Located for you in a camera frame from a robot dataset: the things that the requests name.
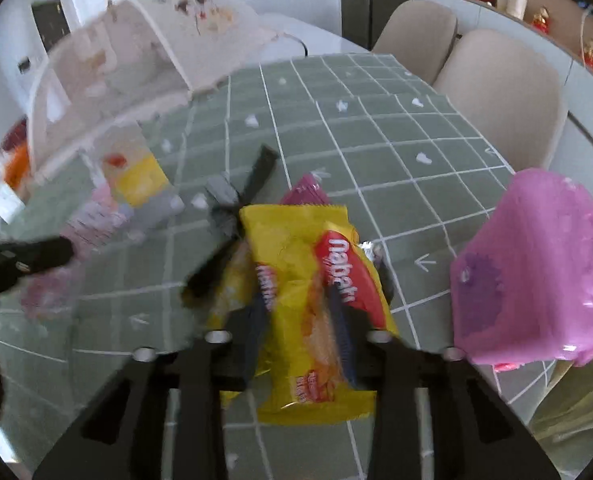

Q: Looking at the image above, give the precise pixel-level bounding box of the pink toy box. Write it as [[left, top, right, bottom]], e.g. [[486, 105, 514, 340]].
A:
[[449, 169, 593, 370]]

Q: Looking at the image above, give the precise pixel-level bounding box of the far beige chair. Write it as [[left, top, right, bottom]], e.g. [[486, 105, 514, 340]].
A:
[[371, 0, 458, 84]]

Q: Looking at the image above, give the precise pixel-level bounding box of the red small snack wrapper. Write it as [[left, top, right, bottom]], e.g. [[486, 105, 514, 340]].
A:
[[89, 122, 185, 238]]

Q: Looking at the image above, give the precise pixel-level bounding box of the white canister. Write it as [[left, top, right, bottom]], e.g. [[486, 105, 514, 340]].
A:
[[496, 0, 528, 21]]

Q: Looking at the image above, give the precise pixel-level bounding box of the right red figurine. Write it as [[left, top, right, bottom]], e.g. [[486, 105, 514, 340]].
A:
[[582, 39, 593, 70]]

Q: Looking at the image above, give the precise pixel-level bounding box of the left red figurine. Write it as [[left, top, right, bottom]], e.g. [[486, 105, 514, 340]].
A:
[[531, 6, 551, 35]]

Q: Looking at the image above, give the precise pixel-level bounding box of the red figurine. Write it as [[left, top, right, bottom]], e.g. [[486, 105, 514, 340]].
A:
[[531, 6, 551, 35], [582, 39, 593, 70]]

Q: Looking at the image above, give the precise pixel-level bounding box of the green grid tablecloth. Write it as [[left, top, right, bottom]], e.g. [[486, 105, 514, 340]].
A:
[[0, 54, 557, 479]]

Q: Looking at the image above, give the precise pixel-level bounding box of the middle beige chair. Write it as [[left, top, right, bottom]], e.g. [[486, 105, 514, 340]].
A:
[[433, 29, 568, 170]]

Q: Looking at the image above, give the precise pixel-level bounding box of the pink chip packet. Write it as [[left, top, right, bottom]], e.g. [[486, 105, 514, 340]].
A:
[[279, 172, 330, 206]]

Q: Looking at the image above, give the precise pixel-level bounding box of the yellow nabati snack bag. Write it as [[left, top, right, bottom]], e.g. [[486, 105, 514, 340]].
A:
[[210, 205, 397, 426]]

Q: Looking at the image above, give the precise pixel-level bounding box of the yellow bin liner bag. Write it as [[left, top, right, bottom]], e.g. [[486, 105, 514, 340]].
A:
[[529, 360, 593, 479]]

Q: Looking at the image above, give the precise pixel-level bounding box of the beige chair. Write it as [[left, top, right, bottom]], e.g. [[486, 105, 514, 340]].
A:
[[371, 0, 458, 84], [433, 29, 568, 170]]

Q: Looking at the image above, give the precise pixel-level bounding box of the mesh food cover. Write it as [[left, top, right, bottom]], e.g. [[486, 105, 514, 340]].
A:
[[27, 0, 279, 181]]

